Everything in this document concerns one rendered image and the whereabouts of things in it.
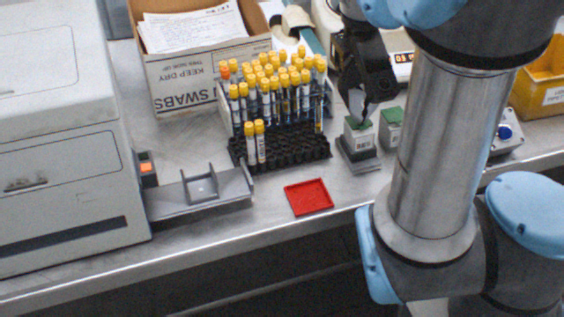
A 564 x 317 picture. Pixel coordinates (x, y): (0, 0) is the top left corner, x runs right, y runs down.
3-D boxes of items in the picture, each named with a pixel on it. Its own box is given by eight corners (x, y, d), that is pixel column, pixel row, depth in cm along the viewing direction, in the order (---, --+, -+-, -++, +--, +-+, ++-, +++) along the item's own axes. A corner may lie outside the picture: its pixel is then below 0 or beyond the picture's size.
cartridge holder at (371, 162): (352, 175, 113) (353, 161, 110) (334, 143, 119) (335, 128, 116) (381, 168, 114) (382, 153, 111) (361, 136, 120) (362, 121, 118)
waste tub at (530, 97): (523, 123, 123) (535, 81, 116) (490, 82, 133) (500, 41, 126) (585, 111, 126) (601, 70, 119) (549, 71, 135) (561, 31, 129)
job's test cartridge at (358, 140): (352, 161, 113) (353, 134, 109) (342, 143, 117) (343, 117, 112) (373, 156, 114) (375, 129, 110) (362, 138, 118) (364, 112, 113)
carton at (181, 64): (154, 121, 123) (139, 56, 113) (134, 41, 144) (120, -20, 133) (278, 94, 130) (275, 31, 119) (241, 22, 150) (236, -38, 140)
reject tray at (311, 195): (295, 217, 105) (295, 215, 105) (283, 189, 110) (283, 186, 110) (334, 207, 107) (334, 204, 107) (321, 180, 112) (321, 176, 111)
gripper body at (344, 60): (369, 54, 110) (374, -10, 102) (390, 83, 104) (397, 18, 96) (327, 62, 108) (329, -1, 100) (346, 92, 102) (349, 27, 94)
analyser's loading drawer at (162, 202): (127, 233, 100) (121, 211, 97) (122, 203, 105) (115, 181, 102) (255, 201, 106) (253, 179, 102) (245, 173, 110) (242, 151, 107)
